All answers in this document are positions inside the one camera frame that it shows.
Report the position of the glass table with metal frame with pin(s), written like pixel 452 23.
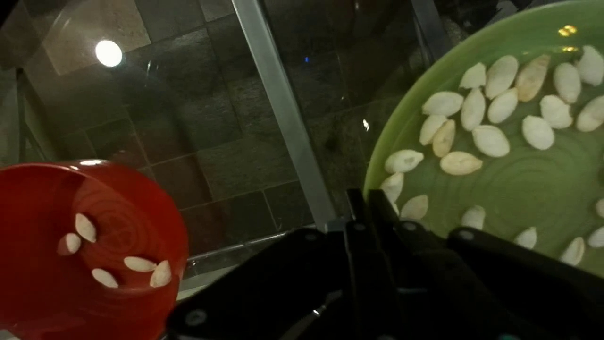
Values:
pixel 284 114

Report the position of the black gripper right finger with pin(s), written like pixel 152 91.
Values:
pixel 479 284

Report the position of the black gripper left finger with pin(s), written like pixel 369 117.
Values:
pixel 271 284

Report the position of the yellow-green plastic plate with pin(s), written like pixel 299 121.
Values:
pixel 530 182

